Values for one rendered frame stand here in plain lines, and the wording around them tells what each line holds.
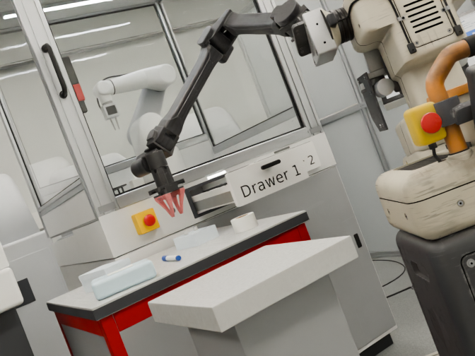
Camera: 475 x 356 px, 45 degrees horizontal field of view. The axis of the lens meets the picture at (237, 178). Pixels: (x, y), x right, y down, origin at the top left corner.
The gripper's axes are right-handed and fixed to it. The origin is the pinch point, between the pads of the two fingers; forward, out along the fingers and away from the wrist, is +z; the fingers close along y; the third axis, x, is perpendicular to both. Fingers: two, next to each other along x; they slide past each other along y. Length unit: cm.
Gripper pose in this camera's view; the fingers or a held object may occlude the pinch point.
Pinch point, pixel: (177, 212)
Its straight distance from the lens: 175.2
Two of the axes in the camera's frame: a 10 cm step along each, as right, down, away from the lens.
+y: -7.1, 2.8, -6.4
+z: 3.6, 9.3, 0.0
